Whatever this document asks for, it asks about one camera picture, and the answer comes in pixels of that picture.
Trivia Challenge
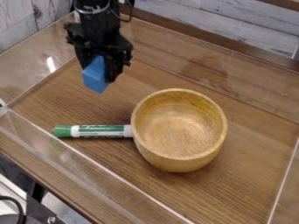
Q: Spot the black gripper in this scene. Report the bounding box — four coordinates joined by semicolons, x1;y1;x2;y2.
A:
64;10;133;83

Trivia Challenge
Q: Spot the blue rectangular block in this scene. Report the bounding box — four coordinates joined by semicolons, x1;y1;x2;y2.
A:
81;56;108;94

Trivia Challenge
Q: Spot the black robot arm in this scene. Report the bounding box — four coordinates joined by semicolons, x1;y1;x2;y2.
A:
64;0;133;83

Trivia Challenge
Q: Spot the brown wooden bowl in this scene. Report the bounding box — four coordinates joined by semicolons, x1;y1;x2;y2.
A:
131;88;228;173

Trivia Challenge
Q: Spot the green and white marker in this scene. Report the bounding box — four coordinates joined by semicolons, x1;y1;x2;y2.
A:
52;125;133;137

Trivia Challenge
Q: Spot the black metal base bracket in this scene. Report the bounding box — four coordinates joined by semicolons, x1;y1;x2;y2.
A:
24;196;67;224

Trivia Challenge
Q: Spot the black cable lower left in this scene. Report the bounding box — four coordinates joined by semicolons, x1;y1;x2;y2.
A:
0;195;27;224

